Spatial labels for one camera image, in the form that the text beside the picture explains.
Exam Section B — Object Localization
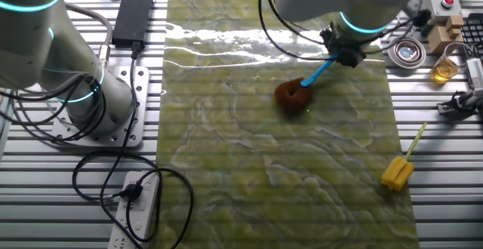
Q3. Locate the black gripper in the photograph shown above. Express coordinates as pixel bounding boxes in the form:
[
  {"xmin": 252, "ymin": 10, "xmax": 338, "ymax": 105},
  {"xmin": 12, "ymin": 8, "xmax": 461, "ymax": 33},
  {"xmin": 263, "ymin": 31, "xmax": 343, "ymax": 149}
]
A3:
[{"xmin": 322, "ymin": 29, "xmax": 367, "ymax": 69}]

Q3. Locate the blue handled brown brush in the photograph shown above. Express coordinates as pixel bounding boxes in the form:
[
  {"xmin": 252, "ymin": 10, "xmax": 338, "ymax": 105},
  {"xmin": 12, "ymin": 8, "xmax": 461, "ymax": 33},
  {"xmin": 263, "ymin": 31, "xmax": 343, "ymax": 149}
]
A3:
[{"xmin": 273, "ymin": 54, "xmax": 339, "ymax": 115}]

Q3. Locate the silver tape roll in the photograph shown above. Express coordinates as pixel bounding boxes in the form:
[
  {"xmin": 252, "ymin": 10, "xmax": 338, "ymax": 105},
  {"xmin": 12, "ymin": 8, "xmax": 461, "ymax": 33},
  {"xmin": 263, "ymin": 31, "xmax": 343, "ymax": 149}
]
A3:
[{"xmin": 387, "ymin": 35, "xmax": 427, "ymax": 69}]

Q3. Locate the large wooden block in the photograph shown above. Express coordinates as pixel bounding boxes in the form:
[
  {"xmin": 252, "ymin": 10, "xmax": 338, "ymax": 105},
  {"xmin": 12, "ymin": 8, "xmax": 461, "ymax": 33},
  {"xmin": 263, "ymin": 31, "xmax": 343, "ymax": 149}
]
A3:
[{"xmin": 427, "ymin": 24, "xmax": 463, "ymax": 56}]

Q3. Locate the glass beaker yellow liquid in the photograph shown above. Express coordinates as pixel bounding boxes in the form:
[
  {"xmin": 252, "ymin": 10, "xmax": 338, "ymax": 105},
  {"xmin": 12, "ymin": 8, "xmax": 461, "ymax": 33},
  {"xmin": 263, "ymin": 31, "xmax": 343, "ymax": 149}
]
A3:
[{"xmin": 429, "ymin": 41, "xmax": 469, "ymax": 84}]

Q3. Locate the small wooden block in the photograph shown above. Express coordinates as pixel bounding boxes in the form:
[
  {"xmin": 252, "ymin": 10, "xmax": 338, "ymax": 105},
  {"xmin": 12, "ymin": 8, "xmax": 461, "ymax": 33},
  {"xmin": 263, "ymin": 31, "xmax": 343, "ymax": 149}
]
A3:
[{"xmin": 445, "ymin": 14, "xmax": 465, "ymax": 41}]

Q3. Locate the grey box red stop button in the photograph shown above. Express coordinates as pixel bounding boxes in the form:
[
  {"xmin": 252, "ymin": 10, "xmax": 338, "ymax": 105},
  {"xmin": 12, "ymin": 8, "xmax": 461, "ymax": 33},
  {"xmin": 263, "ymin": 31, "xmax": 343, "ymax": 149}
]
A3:
[{"xmin": 417, "ymin": 0, "xmax": 463, "ymax": 35}]

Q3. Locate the black keyboard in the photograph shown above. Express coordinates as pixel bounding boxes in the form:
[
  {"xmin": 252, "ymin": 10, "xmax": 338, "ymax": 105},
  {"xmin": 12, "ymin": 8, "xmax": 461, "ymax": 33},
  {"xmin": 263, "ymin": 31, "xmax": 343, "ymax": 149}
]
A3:
[{"xmin": 460, "ymin": 13, "xmax": 483, "ymax": 54}]

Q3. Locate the green marble pattern mat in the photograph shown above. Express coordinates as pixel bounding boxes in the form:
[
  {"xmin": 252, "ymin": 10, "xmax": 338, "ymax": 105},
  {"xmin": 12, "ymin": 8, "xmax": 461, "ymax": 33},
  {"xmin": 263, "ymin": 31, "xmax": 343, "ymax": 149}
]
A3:
[{"xmin": 156, "ymin": 0, "xmax": 420, "ymax": 249}]

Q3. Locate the black power adapter brick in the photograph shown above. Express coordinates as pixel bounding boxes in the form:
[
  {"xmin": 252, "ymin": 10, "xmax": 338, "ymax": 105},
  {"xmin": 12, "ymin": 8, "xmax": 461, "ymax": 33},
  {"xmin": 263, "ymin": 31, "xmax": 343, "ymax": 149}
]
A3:
[{"xmin": 111, "ymin": 0, "xmax": 155, "ymax": 50}]

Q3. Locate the white power strip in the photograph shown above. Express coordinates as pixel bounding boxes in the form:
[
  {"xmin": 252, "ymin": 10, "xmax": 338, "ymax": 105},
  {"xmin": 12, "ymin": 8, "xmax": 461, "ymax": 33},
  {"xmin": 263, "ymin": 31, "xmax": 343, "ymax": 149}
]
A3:
[{"xmin": 107, "ymin": 170, "xmax": 162, "ymax": 249}]

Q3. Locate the yellow sponge brush green handle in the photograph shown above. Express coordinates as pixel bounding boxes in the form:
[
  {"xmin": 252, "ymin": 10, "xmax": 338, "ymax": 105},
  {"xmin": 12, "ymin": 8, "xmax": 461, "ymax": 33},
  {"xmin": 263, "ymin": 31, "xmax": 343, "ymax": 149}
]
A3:
[{"xmin": 380, "ymin": 122, "xmax": 429, "ymax": 192}]

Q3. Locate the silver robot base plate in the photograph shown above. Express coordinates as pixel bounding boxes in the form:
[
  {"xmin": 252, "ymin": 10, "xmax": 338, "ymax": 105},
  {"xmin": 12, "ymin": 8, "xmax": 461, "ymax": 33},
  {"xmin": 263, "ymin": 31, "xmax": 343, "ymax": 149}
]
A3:
[{"xmin": 51, "ymin": 66, "xmax": 151, "ymax": 148}]

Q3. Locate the black power cord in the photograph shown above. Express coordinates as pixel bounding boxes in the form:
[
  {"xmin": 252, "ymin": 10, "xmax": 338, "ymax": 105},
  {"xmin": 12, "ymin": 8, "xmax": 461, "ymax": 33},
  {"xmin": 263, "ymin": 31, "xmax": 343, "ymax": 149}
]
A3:
[{"xmin": 71, "ymin": 41, "xmax": 195, "ymax": 249}]

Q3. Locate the thick grey robot cable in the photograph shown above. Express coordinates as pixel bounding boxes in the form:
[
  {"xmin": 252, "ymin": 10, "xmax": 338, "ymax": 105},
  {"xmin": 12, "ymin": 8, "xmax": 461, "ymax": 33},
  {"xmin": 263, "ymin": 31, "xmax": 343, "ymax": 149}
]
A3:
[{"xmin": 60, "ymin": 0, "xmax": 114, "ymax": 69}]

